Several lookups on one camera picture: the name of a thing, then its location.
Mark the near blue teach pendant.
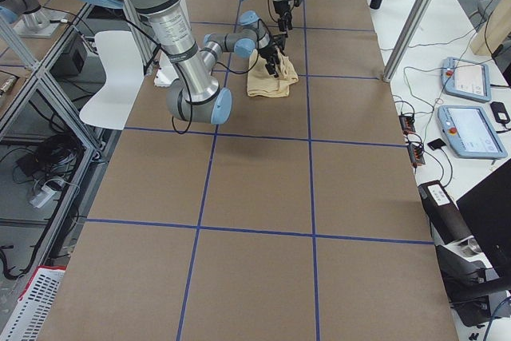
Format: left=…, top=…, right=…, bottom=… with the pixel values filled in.
left=437, top=105, right=508, bottom=160

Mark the white perforated basket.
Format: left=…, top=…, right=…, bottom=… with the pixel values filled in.
left=1, top=266, right=66, bottom=341

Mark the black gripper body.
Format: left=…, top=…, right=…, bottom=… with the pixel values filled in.
left=258, top=38, right=279, bottom=62
left=272, top=0, right=291, bottom=18

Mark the orange terminal board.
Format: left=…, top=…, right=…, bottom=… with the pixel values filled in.
left=398, top=114, right=416, bottom=135
left=407, top=142, right=426, bottom=169

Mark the black monitor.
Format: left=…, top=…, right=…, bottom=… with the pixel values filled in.
left=457, top=161, right=510, bottom=276

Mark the far blue teach pendant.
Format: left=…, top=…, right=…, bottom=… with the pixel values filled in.
left=441, top=57, right=491, bottom=103

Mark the blue teach pendant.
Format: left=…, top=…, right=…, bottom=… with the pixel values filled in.
left=437, top=105, right=508, bottom=160
left=441, top=57, right=491, bottom=103

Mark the black power adapter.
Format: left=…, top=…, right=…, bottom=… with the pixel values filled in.
left=490, top=101, right=510, bottom=125

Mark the white power strip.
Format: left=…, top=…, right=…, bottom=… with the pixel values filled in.
left=30, top=180, right=64, bottom=208

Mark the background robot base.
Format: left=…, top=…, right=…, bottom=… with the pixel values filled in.
left=1, top=0, right=69, bottom=38

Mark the cream long-sleeve printed shirt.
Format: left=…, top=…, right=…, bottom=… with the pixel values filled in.
left=247, top=50, right=299, bottom=98

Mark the white plastic chair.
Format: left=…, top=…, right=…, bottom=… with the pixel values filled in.
left=79, top=30, right=145, bottom=130

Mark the aluminium frame post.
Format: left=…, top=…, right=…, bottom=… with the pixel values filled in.
left=382, top=0, right=432, bottom=83

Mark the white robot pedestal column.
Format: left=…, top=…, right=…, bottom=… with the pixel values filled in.
left=149, top=0, right=218, bottom=101

